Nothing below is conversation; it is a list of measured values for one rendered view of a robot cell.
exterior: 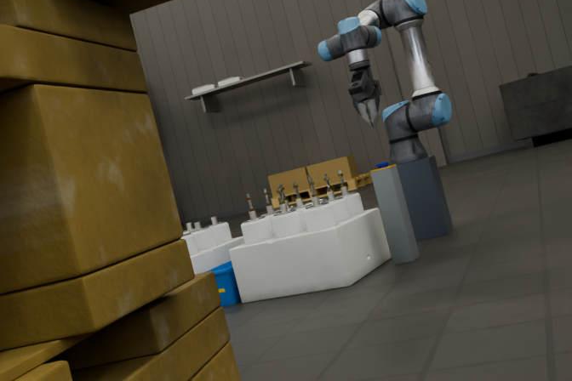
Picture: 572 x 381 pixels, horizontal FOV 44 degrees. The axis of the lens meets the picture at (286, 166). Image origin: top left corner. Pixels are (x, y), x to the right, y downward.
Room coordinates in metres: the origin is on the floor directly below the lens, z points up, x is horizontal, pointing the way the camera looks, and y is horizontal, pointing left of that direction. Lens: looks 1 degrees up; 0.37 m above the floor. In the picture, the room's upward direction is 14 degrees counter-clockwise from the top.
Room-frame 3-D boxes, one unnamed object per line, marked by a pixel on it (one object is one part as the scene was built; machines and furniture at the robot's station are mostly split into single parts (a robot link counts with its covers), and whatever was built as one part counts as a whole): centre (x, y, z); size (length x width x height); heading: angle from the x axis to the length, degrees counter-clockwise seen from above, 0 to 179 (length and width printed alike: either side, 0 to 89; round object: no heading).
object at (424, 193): (2.75, -0.48, 0.15); 0.18 x 0.18 x 0.30; 70
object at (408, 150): (2.75, -0.48, 0.35); 0.15 x 0.15 x 0.10
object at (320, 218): (2.19, -0.06, 0.16); 0.10 x 0.10 x 0.18
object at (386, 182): (2.29, -0.31, 0.16); 0.07 x 0.07 x 0.31; 62
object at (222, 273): (2.44, 0.25, 0.06); 0.30 x 0.11 x 0.12; 152
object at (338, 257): (2.35, -0.01, 0.09); 0.39 x 0.39 x 0.18; 62
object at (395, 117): (2.75, -0.48, 0.47); 0.13 x 0.12 x 0.14; 54
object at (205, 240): (2.56, 0.37, 0.16); 0.10 x 0.10 x 0.18
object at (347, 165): (8.69, -0.37, 0.20); 1.12 x 0.75 x 0.40; 69
